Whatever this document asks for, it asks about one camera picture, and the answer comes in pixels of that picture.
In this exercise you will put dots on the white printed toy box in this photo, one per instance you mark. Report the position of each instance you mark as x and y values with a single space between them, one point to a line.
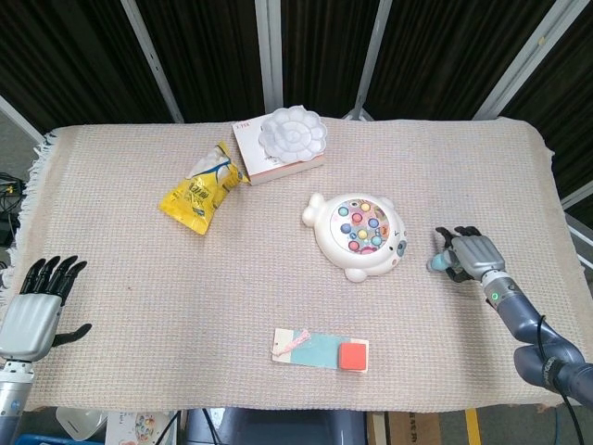
139 428

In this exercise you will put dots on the blue card with red eraser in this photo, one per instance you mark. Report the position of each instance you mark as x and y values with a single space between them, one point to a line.
319 350

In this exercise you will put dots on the white box with pink edge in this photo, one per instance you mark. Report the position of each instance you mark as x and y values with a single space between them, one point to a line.
252 157

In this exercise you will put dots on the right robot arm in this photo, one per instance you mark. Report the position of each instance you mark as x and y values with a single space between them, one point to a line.
519 315

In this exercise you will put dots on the orange-red cube block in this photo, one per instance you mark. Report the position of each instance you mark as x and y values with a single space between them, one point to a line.
352 357

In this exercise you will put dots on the beige woven tablecloth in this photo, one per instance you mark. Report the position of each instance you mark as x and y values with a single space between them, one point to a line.
139 278

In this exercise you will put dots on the black pleated curtain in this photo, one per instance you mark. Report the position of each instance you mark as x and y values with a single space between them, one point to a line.
218 55

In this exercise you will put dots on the brown cardboard box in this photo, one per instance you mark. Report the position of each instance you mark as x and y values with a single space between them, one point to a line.
407 428

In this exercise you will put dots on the yellow snack bag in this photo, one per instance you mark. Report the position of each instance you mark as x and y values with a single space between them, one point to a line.
194 204

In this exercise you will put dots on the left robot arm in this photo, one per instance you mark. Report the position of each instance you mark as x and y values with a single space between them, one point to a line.
10 398

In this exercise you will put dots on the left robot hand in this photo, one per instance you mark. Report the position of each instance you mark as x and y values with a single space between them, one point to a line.
25 326

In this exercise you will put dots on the blue plastic bin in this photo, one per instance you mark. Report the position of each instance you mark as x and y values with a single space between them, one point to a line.
37 439

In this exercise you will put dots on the white frame post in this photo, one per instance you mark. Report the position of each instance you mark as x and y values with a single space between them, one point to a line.
153 60
523 65
21 120
269 51
579 197
370 60

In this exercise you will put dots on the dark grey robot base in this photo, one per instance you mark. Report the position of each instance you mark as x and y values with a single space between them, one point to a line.
278 426

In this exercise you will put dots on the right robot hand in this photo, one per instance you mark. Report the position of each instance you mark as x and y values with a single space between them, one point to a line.
477 255

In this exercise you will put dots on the white flower-shaped paint palette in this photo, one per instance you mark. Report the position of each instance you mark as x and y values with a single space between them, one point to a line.
292 134

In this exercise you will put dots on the white plastic appliance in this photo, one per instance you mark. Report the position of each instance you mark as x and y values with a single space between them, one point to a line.
79 424

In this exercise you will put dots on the teal object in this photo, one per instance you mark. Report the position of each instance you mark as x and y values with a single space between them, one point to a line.
437 263

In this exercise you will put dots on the white animal-shaped pop-button toy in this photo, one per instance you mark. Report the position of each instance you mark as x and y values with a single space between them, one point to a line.
338 250

